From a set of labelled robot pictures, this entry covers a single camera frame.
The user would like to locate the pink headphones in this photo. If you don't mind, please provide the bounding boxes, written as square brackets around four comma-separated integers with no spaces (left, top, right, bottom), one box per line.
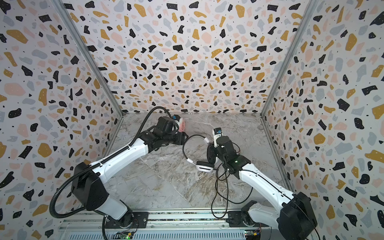
[179,119,186,132]

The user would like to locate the white black headphones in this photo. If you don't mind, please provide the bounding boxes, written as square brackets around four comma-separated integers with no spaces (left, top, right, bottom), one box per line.
[182,134,217,173]

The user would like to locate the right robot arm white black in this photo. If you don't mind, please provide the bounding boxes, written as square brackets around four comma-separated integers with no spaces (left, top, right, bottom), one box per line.
[214,135,318,240]

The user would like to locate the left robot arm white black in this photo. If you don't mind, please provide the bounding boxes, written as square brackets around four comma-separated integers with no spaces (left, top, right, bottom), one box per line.
[71,131,187,221]

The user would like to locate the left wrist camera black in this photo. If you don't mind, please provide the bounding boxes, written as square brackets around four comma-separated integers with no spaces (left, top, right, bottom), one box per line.
[156,117,179,134]

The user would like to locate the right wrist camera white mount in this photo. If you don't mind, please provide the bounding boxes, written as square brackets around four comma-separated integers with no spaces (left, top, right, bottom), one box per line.
[212,128,223,148]

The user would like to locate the black corrugated cable conduit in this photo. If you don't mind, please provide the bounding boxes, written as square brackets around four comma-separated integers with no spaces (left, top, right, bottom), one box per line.
[48,106,173,219]

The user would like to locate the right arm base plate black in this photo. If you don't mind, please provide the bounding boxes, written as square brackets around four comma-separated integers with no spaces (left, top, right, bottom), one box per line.
[226,211,248,228]

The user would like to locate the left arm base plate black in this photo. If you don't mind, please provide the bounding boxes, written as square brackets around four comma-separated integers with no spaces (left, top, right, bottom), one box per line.
[105,212,149,230]

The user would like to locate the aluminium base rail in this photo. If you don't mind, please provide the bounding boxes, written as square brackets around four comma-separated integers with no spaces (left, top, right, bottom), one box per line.
[57,209,284,240]

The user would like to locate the aluminium corner post left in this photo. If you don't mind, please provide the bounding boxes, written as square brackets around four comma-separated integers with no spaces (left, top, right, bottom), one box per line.
[52,0,123,119]

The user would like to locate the aluminium corner post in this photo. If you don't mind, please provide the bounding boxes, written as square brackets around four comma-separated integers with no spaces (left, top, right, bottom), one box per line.
[52,0,123,119]
[260,0,319,120]

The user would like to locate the aluminium corner post right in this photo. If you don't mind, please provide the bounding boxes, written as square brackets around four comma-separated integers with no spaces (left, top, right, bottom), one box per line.
[260,0,319,120]

